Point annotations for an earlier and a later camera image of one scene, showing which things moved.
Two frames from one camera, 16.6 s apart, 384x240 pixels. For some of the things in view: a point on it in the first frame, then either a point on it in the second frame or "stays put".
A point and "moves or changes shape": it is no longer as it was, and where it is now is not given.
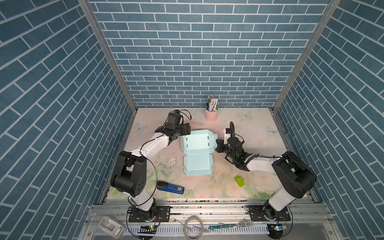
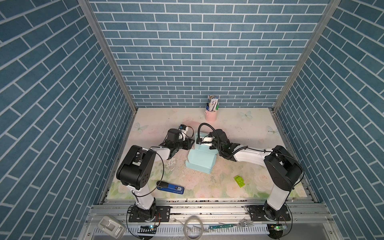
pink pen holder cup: (211, 116) stays put
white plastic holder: (112, 227) stays put
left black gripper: (186, 128) -> (187, 145)
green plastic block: (239, 181) stays put
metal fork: (241, 223) stays put
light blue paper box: (198, 147) moves or changes shape
